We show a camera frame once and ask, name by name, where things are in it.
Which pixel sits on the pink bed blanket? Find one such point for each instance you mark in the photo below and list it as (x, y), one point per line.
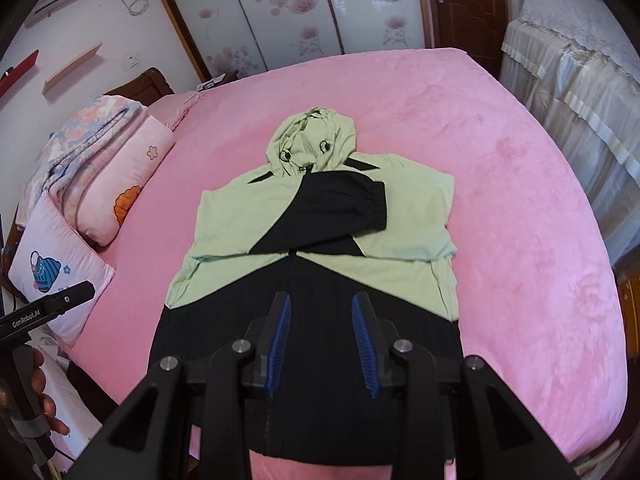
(537, 297)

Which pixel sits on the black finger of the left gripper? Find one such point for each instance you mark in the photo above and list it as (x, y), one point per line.
(67, 299)

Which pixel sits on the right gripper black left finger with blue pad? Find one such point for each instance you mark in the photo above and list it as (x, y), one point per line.
(186, 419)

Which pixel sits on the person's left hand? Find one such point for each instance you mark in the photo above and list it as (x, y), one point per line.
(47, 405)

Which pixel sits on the red wall shelf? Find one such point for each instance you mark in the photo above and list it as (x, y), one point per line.
(10, 77)

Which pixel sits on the floral sliding wardrobe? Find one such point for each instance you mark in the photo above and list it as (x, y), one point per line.
(249, 37)

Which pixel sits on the brown wooden door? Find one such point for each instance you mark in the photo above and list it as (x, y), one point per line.
(476, 27)

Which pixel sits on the pink flower pillow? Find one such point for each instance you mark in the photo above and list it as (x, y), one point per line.
(110, 196)

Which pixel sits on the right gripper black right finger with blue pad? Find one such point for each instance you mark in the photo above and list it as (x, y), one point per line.
(441, 402)

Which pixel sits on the wooden drawer cabinet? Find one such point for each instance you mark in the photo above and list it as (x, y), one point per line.
(628, 287)

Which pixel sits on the pink flat pillow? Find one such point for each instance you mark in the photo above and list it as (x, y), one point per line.
(171, 109)

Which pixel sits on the lace-covered furniture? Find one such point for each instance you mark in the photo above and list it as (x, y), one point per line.
(573, 67)

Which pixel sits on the green and black hooded jacket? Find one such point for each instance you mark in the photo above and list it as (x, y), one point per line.
(321, 222)

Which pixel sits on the folded floral quilt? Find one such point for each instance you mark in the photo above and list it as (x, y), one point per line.
(106, 122)

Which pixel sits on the pink wall shelf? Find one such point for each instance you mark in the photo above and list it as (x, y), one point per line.
(70, 67)

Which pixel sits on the white cartoon pillow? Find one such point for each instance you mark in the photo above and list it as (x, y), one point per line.
(51, 257)

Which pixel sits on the dark wooden headboard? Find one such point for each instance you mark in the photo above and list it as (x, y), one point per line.
(147, 88)

